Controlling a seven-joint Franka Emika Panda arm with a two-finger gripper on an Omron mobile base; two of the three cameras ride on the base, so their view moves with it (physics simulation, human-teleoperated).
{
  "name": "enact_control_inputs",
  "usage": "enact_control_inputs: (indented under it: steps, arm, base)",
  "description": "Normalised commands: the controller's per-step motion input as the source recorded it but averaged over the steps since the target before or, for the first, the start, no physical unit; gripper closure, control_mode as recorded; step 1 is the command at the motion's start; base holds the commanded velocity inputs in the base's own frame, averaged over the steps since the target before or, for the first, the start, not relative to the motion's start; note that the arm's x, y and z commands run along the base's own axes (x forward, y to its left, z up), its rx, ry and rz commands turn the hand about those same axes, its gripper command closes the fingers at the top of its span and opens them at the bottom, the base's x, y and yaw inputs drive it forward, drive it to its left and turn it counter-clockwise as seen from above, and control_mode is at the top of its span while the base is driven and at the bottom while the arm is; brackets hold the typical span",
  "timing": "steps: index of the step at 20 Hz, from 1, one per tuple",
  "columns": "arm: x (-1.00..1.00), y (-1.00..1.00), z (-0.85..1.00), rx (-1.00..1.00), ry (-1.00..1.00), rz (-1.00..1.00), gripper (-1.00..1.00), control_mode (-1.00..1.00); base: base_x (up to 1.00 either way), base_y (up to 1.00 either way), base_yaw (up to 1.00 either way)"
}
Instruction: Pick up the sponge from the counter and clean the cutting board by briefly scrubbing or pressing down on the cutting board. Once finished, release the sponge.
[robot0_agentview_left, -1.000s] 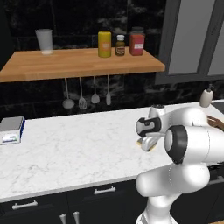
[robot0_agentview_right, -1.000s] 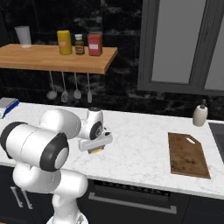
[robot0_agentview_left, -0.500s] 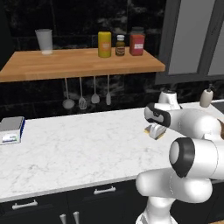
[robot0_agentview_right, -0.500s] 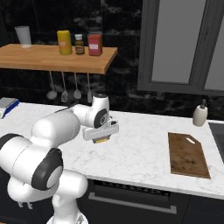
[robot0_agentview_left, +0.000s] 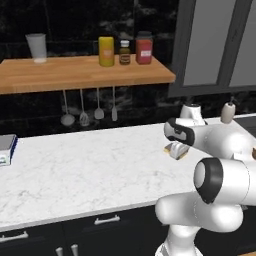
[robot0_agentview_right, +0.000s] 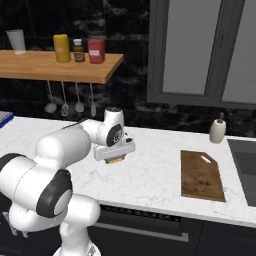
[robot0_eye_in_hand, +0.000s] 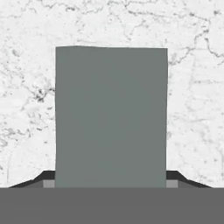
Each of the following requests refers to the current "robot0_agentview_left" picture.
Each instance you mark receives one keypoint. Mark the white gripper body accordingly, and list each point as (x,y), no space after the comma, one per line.
(178,150)

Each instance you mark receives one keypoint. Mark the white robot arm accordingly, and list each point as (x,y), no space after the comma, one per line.
(216,186)

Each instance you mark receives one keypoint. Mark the beige soap dispenser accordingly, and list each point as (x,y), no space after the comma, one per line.
(228,113)

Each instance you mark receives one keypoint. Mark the grey hanging narrow turner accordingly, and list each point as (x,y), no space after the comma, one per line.
(114,113)

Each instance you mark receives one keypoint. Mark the black drawer front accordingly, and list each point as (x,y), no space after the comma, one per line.
(133,220)
(40,233)

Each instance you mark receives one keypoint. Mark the grey hanging spatula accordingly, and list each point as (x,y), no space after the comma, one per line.
(98,114)

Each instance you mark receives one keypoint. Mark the grey hanging whisk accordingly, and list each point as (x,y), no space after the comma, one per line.
(84,118)

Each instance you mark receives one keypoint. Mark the red jar black lid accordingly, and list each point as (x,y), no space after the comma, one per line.
(144,50)

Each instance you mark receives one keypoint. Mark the small dark bottle white cap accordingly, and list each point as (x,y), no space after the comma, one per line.
(124,55)

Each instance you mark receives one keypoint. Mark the black cupboard door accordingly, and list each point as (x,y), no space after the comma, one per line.
(116,245)
(30,250)

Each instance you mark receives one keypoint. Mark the grey hanging ladle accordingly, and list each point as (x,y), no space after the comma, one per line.
(67,119)

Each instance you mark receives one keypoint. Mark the yellow bottle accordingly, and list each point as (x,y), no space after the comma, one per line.
(106,51)

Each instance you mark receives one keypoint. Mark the white and blue box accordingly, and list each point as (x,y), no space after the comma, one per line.
(6,150)

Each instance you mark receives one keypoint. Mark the white tall cup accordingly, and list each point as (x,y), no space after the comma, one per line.
(36,46)

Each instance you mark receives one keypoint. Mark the grey wall cupboard door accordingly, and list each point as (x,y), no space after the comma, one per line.
(206,40)
(245,50)

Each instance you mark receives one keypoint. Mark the wooden wall shelf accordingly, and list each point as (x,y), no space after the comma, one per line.
(83,75)

